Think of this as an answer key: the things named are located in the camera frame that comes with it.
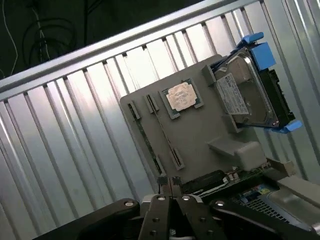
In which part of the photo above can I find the grey plastic parts rack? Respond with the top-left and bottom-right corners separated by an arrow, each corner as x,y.
119,54 -> 268,192

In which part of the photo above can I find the silver CPU chip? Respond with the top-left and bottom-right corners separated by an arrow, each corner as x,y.
162,79 -> 201,115

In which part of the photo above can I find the hard disk with blue caddy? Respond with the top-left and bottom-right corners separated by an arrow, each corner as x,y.
209,31 -> 304,135

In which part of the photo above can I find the graphics card with metal bracket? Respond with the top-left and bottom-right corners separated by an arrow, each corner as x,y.
180,157 -> 320,235

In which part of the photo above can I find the coiled black cable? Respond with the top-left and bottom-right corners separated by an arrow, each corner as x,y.
21,0 -> 87,65

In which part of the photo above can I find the thin white wire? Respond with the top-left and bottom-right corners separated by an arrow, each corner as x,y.
1,0 -> 20,78

